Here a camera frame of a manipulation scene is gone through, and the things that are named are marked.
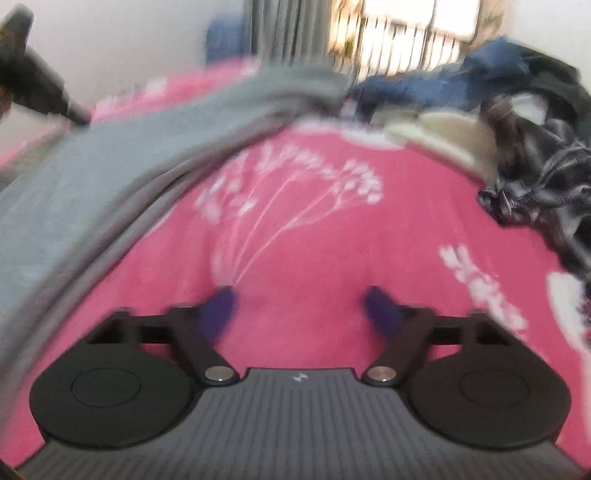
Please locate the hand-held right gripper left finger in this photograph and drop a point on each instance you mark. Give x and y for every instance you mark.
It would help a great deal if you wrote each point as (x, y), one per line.
(219, 314)

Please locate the grey sweatshirt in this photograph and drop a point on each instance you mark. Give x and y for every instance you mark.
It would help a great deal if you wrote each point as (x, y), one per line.
(92, 175)

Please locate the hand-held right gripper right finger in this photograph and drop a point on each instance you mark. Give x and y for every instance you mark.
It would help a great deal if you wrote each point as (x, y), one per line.
(383, 314)

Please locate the balcony railing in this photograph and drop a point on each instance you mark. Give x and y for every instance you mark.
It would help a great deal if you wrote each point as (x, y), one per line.
(392, 46)

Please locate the grey curtain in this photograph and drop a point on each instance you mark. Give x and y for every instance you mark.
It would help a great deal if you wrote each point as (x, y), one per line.
(286, 27)

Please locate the white cloth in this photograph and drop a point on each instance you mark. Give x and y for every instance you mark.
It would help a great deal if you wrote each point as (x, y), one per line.
(531, 108)

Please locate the black garment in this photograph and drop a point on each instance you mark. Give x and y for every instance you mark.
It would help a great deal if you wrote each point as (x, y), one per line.
(558, 78)

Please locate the cream fleece garment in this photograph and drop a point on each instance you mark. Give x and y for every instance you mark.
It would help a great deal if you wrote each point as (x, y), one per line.
(452, 134)

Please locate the pink floral blanket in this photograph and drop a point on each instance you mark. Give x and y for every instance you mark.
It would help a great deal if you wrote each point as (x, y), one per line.
(346, 240)

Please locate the blue water jug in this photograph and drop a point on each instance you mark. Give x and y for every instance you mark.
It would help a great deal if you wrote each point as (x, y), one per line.
(224, 37)

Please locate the window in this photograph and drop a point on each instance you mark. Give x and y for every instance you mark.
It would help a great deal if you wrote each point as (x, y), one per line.
(452, 18)

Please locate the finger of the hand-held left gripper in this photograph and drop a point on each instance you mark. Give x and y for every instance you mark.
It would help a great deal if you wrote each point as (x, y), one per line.
(51, 90)

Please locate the dark plaid shirt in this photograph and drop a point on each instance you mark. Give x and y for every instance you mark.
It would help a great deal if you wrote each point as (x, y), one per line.
(554, 184)

